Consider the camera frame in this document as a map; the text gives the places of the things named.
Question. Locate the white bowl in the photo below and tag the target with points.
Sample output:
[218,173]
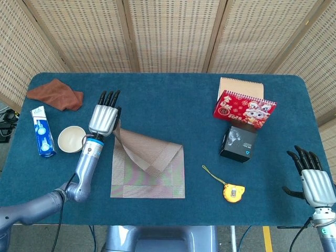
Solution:
[69,139]

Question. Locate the grey woven placemat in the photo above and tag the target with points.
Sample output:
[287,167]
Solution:
[147,155]

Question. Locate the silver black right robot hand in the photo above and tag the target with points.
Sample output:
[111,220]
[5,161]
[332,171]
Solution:
[317,186]

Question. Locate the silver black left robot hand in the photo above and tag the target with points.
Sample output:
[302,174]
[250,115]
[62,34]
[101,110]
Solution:
[102,118]

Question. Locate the blue white carton box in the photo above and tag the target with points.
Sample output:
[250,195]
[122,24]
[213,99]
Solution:
[43,134]

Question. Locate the red desk calendar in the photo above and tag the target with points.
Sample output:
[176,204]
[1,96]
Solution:
[241,110]

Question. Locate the brown cloth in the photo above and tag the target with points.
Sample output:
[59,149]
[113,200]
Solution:
[57,95]

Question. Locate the black product box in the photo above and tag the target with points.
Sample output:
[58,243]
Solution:
[239,144]

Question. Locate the bamboo folding screen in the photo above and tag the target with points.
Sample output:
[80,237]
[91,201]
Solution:
[173,39]

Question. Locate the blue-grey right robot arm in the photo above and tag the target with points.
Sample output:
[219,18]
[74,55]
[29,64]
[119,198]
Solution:
[326,231]

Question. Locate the yellow tape measure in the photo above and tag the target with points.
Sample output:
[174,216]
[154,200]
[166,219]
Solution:
[232,194]

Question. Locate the blue-grey robot torso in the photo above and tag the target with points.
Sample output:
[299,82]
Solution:
[157,239]

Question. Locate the kraft spiral notebook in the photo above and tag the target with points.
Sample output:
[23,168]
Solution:
[241,85]

